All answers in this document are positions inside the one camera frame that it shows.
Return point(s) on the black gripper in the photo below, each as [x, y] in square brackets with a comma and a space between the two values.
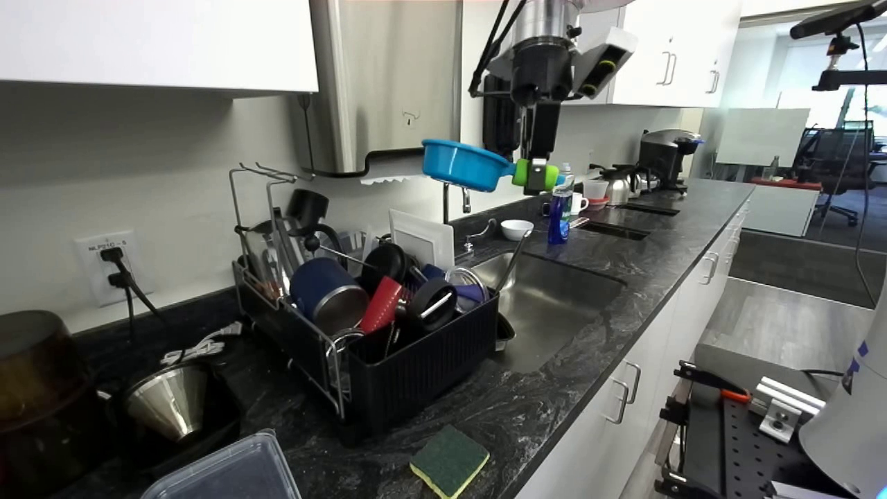
[544, 70]

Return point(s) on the stainless steel sink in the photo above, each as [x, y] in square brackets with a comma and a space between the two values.
[556, 295]

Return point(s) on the black dish rack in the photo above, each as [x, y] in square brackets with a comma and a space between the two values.
[425, 369]

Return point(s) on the white mug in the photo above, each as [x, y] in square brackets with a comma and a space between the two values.
[578, 207]

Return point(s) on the small white red cup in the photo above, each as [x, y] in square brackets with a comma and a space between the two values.
[599, 196]

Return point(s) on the blue dish soap bottle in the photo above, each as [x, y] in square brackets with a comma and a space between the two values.
[558, 227]

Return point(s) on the small white bowl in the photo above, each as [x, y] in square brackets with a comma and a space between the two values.
[516, 228]

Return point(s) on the chrome faucet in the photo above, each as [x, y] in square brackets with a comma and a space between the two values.
[450, 199]

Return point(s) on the black coffee machine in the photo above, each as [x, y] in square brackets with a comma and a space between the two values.
[666, 157]

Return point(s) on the steel paper towel dispenser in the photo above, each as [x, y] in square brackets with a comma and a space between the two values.
[389, 84]

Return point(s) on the white cutting board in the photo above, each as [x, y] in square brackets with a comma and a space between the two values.
[422, 241]

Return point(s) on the clear purple glass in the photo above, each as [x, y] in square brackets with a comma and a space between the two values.
[468, 290]

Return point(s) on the black round cup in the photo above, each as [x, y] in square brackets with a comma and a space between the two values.
[434, 304]

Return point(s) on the black mug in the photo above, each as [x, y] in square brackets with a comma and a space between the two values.
[383, 261]

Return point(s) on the white board panel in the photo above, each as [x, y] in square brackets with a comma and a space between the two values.
[763, 139]

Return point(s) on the white base cabinets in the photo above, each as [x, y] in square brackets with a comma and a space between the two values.
[639, 369]

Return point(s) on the navy blue tumbler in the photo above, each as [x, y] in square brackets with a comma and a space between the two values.
[319, 288]

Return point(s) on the black office chair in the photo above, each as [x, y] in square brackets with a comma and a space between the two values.
[836, 157]

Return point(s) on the green yellow sponge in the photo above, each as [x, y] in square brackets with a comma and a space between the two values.
[450, 460]

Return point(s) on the black breadboard table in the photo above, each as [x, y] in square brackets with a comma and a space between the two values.
[731, 462]

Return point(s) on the white crumpled wrapper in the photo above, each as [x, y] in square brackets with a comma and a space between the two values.
[197, 347]

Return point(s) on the steel cone funnel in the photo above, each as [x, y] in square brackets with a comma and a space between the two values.
[167, 404]

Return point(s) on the clear plastic food container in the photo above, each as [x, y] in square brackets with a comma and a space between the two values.
[231, 475]

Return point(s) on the dark round cooker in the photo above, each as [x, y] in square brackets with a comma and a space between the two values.
[38, 369]

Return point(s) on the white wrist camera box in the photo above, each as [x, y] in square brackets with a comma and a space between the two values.
[599, 69]

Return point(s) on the black camera stand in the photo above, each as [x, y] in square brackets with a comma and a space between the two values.
[836, 22]

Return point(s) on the silver metal bracket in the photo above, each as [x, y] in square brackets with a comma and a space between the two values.
[785, 406]

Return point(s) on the white wall cabinet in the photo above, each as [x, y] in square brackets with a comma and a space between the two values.
[139, 38]

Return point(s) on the white wall outlet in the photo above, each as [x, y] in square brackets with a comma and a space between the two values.
[97, 274]

